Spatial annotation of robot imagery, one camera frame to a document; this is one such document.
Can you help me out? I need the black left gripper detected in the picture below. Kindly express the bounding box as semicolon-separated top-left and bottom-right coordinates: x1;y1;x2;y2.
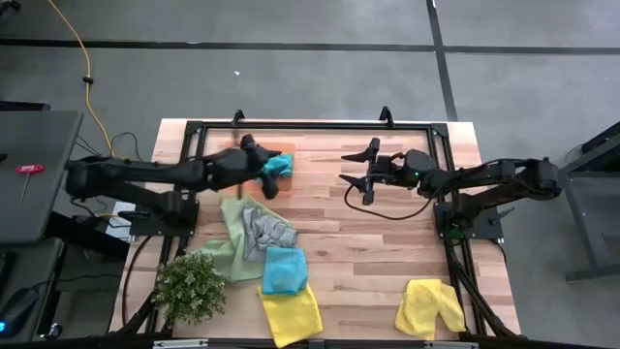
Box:
227;134;283;201

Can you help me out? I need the black angled beam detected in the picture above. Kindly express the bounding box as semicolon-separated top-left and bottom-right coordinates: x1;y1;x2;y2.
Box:
46;210;132;261

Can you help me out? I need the light blue microfiber towel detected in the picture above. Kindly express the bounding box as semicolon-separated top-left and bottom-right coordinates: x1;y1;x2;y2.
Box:
261;245;309;297

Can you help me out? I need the thin black panel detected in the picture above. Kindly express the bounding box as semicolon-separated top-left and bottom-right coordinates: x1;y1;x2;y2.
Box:
0;100;52;112

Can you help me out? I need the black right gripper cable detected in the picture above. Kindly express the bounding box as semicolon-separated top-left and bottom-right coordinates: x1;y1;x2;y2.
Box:
343;182;435;222

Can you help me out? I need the white paper sheet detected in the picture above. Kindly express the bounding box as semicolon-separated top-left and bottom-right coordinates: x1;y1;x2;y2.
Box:
104;212;137;243

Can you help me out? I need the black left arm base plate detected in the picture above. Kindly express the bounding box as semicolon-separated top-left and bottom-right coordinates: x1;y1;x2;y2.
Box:
117;198;201;238

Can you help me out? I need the black aluminium table frame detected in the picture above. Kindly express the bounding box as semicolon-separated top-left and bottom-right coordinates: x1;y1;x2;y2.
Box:
113;119;519;340

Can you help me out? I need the dark low desk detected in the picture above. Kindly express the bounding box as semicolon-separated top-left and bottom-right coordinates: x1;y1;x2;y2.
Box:
0;237;67;343

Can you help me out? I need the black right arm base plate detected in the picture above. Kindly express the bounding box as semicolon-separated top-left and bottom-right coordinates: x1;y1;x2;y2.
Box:
433;201;505;241

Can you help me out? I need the orange translucent tray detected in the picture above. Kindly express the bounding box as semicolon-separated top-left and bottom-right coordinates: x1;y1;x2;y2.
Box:
216;142;297;198

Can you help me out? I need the teal microfiber towel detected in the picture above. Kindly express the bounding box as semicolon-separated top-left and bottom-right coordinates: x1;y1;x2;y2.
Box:
261;153;295;181

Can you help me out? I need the grey microfiber towel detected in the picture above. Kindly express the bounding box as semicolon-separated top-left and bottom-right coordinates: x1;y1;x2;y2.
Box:
240;206;299;264

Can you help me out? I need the grey side desk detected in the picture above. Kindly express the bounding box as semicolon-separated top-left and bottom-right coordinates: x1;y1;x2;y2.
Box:
0;109;84;244

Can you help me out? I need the yellow microfiber towel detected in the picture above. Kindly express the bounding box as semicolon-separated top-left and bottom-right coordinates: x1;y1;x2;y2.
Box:
393;277;467;341
256;283;325;349

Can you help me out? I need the light green microfiber towel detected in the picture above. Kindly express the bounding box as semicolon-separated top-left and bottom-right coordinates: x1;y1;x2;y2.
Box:
196;196;292;284

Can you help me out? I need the yellow floor cable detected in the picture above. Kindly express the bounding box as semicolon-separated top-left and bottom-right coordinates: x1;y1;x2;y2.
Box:
46;0;117;157

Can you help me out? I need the grey metal side table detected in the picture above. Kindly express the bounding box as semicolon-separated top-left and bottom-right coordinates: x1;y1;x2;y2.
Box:
564;120;620;285

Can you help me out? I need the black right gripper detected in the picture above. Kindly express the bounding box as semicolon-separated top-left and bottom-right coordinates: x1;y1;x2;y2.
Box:
337;137;440;206

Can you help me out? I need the black computer mouse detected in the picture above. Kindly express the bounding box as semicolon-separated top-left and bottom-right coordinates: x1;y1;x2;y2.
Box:
0;286;40;335

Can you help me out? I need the red-handled hex key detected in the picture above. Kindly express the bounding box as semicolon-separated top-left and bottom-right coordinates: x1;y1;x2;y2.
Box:
14;163;46;203

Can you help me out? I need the artificial green plant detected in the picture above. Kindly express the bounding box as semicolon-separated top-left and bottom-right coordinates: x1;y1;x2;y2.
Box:
152;249;229;327

